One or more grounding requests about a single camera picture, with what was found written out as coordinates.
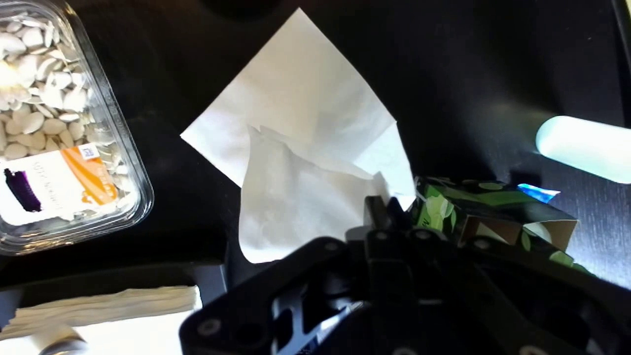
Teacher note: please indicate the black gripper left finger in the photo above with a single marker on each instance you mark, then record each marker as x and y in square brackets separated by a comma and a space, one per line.
[378, 262]

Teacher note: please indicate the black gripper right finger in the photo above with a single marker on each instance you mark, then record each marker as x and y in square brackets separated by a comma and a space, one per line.
[435, 282]

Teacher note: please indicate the single white paper towel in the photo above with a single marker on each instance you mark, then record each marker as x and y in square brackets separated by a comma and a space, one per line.
[303, 130]

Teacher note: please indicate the green and black box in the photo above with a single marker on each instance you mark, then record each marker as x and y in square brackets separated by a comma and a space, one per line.
[500, 213]

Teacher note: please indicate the small blue object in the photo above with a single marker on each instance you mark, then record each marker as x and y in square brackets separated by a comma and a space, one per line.
[537, 191]

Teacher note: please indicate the black napkin holder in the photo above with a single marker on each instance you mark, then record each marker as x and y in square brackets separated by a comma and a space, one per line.
[210, 276]

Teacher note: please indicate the clear pumpkin seeds container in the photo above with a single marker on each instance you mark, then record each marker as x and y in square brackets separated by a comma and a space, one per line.
[60, 130]

